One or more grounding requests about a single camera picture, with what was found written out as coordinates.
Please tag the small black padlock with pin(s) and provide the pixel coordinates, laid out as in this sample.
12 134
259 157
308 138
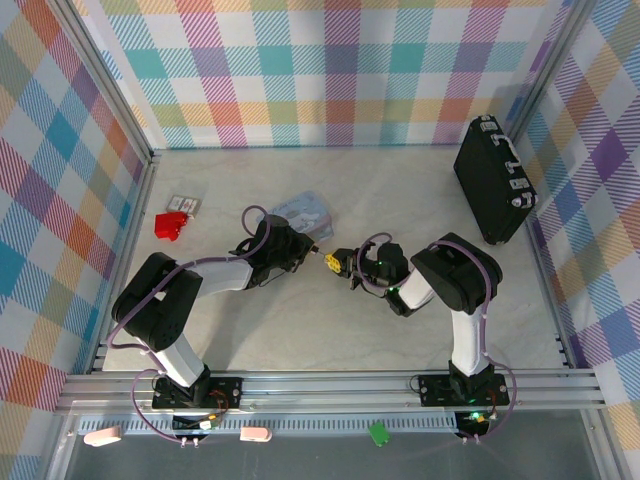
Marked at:
315 250

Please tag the key with yellow head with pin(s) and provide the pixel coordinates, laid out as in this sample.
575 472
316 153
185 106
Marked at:
331 260

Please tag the pastel cartoon pouch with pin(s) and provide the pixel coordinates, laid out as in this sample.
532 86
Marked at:
310 215

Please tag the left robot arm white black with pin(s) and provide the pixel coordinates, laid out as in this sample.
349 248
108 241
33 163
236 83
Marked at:
220 272

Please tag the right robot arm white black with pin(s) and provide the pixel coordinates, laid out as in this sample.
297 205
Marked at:
467 340

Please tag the small card packet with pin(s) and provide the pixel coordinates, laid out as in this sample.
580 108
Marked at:
184 204

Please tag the red plastic block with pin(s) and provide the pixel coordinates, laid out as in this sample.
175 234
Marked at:
167 226

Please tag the black briefcase silver latches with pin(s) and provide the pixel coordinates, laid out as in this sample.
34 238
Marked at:
485 185

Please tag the green plastic clip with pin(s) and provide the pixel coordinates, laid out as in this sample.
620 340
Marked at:
379 433

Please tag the small green circuit board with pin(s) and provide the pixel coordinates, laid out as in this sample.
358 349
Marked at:
477 418
211 425

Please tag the pink plastic clip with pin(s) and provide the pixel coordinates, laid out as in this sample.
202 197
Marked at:
255 434
102 436

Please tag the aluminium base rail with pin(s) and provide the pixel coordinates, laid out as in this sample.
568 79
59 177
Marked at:
325 387

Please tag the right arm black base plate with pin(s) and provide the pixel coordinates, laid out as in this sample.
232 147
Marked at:
435 390

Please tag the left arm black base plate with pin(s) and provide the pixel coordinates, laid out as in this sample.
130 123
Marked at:
225 392

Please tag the aluminium frame post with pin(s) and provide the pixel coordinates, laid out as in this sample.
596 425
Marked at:
100 80
550 70

